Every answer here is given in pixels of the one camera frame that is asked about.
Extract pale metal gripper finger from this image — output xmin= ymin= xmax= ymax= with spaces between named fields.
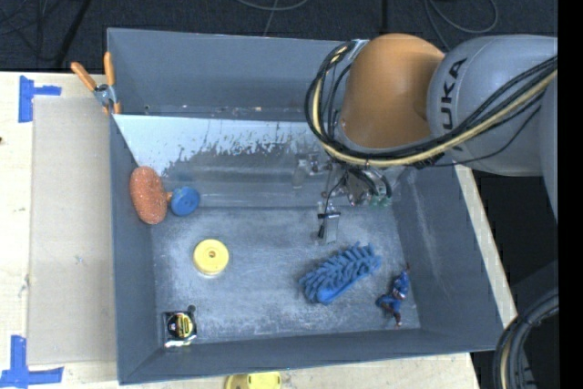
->
xmin=316 ymin=203 xmax=343 ymax=246
xmin=292 ymin=153 xmax=322 ymax=191

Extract blue chenille duster mitt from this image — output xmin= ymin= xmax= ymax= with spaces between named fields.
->
xmin=297 ymin=241 xmax=384 ymax=306

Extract grey metal bin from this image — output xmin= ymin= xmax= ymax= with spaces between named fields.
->
xmin=105 ymin=27 xmax=506 ymax=386

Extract blue toy figure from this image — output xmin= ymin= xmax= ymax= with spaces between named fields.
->
xmin=374 ymin=262 xmax=413 ymax=329

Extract yellow round disc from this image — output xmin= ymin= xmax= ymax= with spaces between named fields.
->
xmin=192 ymin=238 xmax=230 ymax=278

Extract orange scrubber with blue knob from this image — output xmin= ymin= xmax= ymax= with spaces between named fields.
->
xmin=128 ymin=165 xmax=202 ymax=226

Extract black and yellow tape measure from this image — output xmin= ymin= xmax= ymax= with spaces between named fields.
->
xmin=163 ymin=304 xmax=199 ymax=349

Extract brown cardboard board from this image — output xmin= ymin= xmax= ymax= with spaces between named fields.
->
xmin=26 ymin=95 xmax=120 ymax=366

